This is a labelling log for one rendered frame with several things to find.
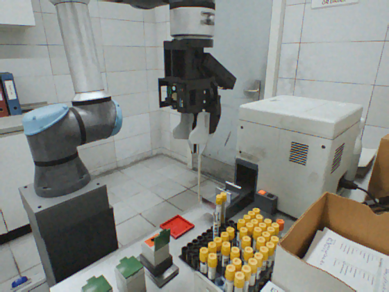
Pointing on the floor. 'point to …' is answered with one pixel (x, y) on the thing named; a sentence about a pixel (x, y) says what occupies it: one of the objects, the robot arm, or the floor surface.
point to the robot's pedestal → (76, 245)
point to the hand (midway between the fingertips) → (199, 147)
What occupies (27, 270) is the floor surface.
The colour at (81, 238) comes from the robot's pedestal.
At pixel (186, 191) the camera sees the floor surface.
